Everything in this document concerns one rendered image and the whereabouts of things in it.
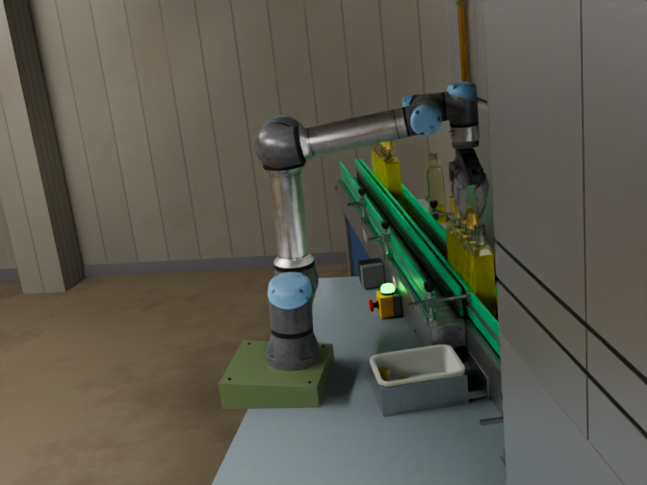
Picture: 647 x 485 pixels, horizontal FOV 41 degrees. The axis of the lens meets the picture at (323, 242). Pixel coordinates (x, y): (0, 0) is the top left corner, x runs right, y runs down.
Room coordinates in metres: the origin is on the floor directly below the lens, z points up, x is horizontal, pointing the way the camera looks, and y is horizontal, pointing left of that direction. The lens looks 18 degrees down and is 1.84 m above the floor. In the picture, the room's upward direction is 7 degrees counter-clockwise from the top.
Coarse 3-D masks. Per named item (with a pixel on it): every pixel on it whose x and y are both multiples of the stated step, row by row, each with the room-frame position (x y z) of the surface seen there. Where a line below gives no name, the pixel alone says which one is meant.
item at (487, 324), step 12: (384, 192) 3.32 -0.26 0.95; (396, 204) 3.10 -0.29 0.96; (408, 216) 2.91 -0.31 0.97; (432, 252) 2.55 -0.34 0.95; (444, 264) 2.41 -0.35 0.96; (456, 276) 2.27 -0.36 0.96; (468, 288) 2.18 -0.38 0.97; (468, 312) 2.17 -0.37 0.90; (480, 312) 2.05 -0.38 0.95; (480, 324) 2.06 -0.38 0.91; (492, 324) 1.95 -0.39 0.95; (492, 336) 1.97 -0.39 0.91
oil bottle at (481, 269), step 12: (468, 252) 2.18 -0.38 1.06; (480, 252) 2.14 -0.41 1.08; (492, 252) 2.14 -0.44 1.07; (480, 264) 2.14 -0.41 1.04; (492, 264) 2.14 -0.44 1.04; (480, 276) 2.14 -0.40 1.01; (492, 276) 2.14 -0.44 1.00; (480, 288) 2.14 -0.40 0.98; (492, 288) 2.14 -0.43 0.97; (480, 300) 2.14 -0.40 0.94; (492, 300) 2.14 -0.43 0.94; (492, 312) 2.14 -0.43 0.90
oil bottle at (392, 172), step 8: (392, 144) 3.33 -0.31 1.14; (392, 152) 3.34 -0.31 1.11; (384, 160) 3.34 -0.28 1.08; (392, 160) 3.32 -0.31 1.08; (384, 168) 3.35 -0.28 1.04; (392, 168) 3.32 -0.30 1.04; (392, 176) 3.32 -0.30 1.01; (400, 176) 3.32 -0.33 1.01; (392, 184) 3.32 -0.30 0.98; (400, 184) 3.32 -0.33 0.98; (392, 192) 3.32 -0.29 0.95; (400, 192) 3.32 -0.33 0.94; (400, 200) 3.32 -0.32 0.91
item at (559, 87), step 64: (512, 0) 1.16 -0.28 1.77; (576, 0) 0.96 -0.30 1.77; (640, 0) 0.81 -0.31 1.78; (512, 64) 1.17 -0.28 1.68; (576, 64) 0.96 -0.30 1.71; (640, 64) 0.81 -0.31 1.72; (512, 128) 1.18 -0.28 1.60; (576, 128) 0.96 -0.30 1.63; (640, 128) 0.81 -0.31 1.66; (512, 192) 1.19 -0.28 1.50; (576, 192) 0.97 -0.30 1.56; (640, 192) 0.81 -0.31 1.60; (512, 256) 1.21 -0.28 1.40; (576, 256) 0.97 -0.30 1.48; (640, 256) 0.81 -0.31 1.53; (512, 320) 1.22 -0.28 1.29; (576, 320) 0.97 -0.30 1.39; (640, 320) 0.81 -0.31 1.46; (576, 384) 0.98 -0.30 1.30; (640, 384) 0.81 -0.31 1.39; (640, 448) 0.81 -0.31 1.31
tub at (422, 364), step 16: (400, 352) 2.09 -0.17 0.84; (416, 352) 2.09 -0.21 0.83; (432, 352) 2.09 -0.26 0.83; (448, 352) 2.08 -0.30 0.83; (400, 368) 2.08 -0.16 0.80; (416, 368) 2.09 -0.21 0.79; (432, 368) 2.09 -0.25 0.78; (448, 368) 2.07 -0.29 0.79; (464, 368) 1.96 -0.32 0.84; (384, 384) 1.93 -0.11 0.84; (400, 384) 1.92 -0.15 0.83
